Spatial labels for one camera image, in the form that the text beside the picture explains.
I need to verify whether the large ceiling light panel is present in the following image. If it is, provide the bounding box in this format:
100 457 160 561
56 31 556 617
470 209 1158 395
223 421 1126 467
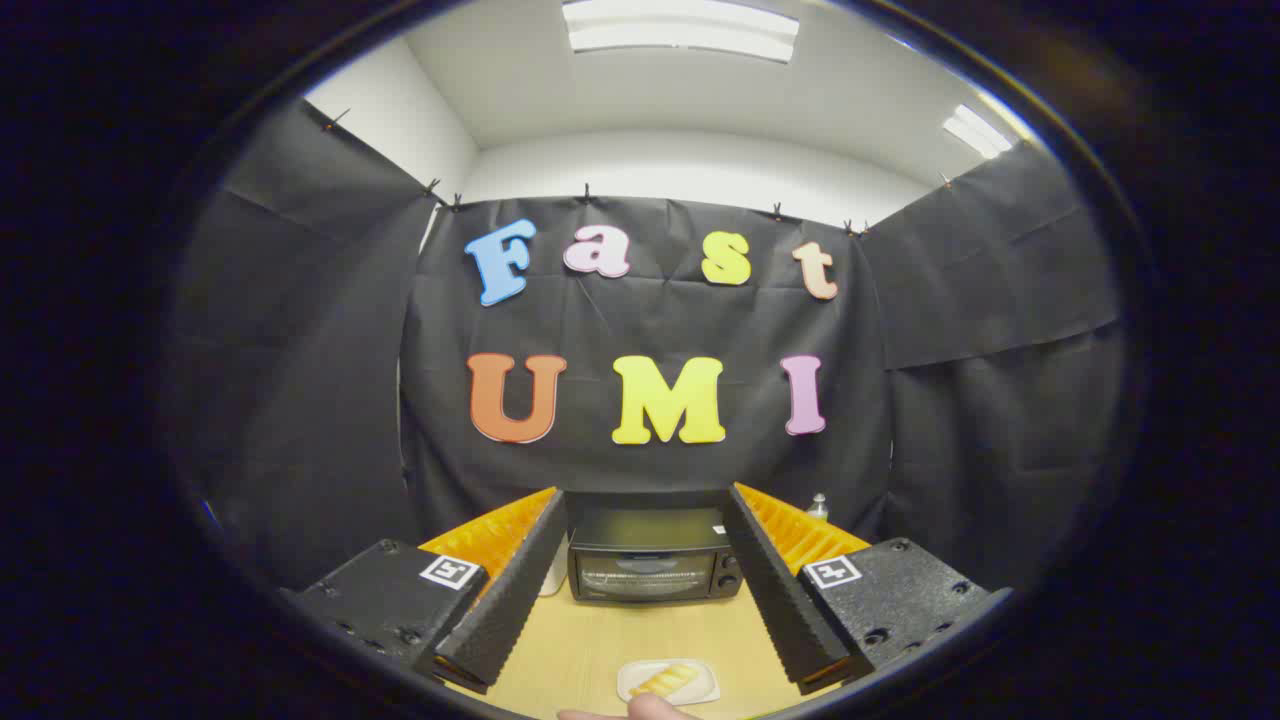
562 0 801 63

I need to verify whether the black toaster oven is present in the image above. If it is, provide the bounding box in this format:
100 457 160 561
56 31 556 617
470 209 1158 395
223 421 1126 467
567 492 746 604

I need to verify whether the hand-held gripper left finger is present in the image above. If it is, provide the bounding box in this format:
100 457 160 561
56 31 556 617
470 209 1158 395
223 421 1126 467
283 487 569 696

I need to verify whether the white rectangular plate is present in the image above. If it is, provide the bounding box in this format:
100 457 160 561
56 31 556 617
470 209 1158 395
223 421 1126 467
616 658 721 706

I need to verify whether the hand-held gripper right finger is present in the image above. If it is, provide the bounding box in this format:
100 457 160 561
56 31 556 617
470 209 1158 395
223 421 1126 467
722 483 1013 696

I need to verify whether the golden bread roll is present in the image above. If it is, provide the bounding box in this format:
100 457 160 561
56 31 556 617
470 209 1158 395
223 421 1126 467
628 664 701 699

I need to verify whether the small ceiling light panel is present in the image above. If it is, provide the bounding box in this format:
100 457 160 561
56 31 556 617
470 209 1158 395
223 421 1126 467
942 104 1013 159

